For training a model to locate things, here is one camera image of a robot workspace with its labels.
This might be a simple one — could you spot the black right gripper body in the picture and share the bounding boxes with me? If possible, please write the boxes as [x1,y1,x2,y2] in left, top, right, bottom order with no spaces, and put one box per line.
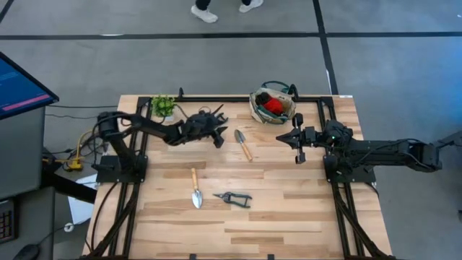
[294,113,328,165]

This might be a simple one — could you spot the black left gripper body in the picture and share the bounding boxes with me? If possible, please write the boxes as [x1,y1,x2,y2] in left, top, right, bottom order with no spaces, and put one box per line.
[180,110,225,150]

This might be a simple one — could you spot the wooden-handled steel trowel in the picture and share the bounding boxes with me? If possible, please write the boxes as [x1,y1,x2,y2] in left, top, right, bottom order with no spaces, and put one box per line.
[190,167,204,210]
[233,129,254,163]

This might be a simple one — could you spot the red black gardening glove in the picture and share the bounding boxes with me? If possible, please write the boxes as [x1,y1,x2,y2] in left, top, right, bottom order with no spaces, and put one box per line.
[255,92,287,117]

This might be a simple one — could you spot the beige green-trimmed gardening bag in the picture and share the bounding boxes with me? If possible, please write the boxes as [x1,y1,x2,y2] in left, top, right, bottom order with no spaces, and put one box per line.
[248,80,297,126]

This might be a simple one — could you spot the green-handled pruning shears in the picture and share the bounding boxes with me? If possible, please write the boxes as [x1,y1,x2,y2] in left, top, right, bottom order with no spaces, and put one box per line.
[212,191,253,209]

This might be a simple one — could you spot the small green potted plant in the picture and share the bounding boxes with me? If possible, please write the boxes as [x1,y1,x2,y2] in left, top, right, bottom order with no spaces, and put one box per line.
[150,94,177,122]

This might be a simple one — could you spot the person's white shoes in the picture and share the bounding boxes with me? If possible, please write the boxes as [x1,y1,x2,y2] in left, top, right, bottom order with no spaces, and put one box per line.
[190,0,265,25]

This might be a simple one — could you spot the yellow power strip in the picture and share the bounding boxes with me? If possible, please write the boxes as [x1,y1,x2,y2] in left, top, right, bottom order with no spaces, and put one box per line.
[43,129,95,173]

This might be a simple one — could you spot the black stand leg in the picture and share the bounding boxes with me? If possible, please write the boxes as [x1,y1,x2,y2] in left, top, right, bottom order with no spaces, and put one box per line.
[432,129,462,157]

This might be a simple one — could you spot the black desk strut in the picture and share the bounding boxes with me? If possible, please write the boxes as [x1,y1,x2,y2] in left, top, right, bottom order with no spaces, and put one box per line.
[41,169,98,205]

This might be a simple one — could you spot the white paper sheet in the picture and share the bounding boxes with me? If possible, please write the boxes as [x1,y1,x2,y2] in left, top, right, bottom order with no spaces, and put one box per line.
[67,175,98,225]

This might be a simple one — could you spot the grey computer cabinet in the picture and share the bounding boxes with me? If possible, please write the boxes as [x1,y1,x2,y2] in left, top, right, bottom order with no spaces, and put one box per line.
[0,106,48,202]

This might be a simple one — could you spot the blue-screen computer monitor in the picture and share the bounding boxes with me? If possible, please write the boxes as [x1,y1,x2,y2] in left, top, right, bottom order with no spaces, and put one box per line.
[0,51,60,121]

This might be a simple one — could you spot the black computer mouse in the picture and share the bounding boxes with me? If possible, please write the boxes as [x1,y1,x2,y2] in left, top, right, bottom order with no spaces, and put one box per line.
[13,243,41,260]

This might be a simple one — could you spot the backlit black keyboard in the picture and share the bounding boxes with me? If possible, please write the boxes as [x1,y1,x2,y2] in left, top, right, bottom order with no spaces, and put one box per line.
[0,198,17,245]

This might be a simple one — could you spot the black aluminium table frame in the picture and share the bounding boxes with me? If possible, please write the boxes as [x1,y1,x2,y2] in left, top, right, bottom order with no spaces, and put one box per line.
[81,83,398,260]

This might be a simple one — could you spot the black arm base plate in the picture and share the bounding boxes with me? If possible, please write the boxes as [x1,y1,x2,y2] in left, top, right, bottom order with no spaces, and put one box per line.
[323,154,377,184]
[95,155,148,184]

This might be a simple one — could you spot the black floor cable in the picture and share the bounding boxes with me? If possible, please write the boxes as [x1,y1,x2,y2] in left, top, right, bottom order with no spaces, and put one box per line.
[45,113,105,121]

